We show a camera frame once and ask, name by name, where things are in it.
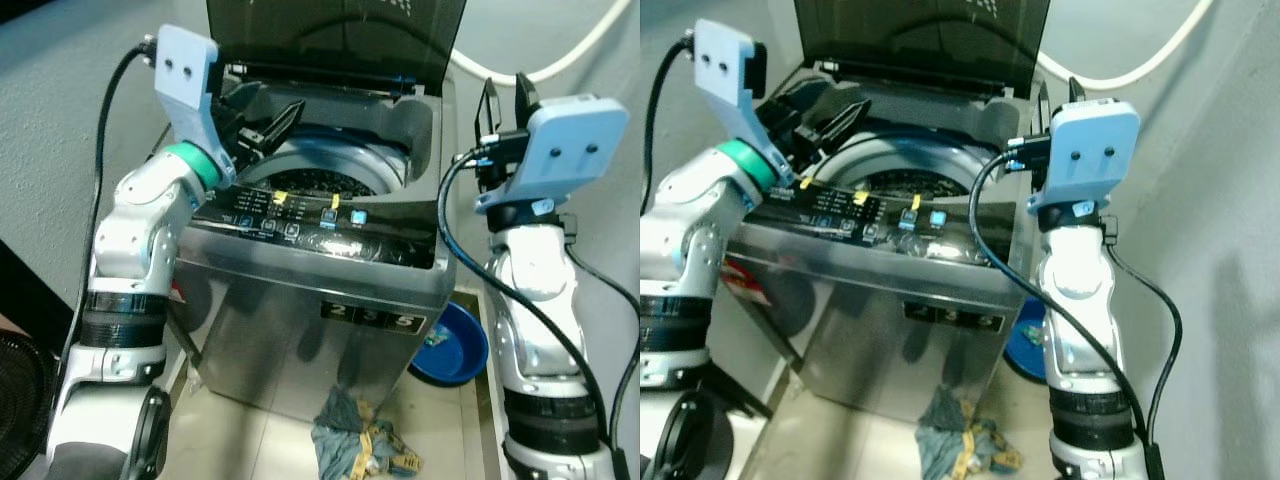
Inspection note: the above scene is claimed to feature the silver top-load washing machine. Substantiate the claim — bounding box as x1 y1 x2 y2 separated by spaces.
720 60 1053 427
168 60 463 425

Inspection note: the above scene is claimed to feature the black washer control panel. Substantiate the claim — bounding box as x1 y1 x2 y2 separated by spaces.
190 182 441 269
745 178 1026 269

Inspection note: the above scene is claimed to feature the dark tinted washer lid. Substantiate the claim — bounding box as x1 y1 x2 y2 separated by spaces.
205 0 469 99
794 0 1053 101

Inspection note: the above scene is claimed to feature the blue plastic basin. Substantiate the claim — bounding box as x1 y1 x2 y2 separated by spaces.
409 300 491 389
1003 295 1049 382

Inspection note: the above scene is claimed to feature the blue yellow crumpled cloth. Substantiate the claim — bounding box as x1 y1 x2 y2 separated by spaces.
917 387 1025 480
311 387 423 480

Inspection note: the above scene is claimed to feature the black mesh fan guard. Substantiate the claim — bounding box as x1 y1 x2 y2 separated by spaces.
0 330 59 480

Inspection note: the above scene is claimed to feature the white water hose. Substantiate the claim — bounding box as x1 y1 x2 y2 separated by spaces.
449 0 637 87
1035 0 1217 91

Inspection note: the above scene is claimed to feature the pale blue right wrist camera mount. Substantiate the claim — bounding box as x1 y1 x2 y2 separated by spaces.
1027 98 1142 217
474 94 632 217

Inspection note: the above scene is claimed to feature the pale blue wrist camera mount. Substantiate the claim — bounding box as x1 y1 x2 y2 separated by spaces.
153 24 238 187
474 94 632 217
1027 98 1142 217
692 18 793 187

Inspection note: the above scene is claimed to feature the pale blue left wrist camera mount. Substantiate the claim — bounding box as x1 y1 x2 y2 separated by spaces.
153 24 238 187
692 18 793 187

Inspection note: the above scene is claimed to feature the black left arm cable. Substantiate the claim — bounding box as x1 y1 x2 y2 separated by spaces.
58 35 161 386
646 34 697 219

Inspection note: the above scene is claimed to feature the black right arm loop cable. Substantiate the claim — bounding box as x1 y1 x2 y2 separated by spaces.
560 214 641 447
1104 218 1184 480

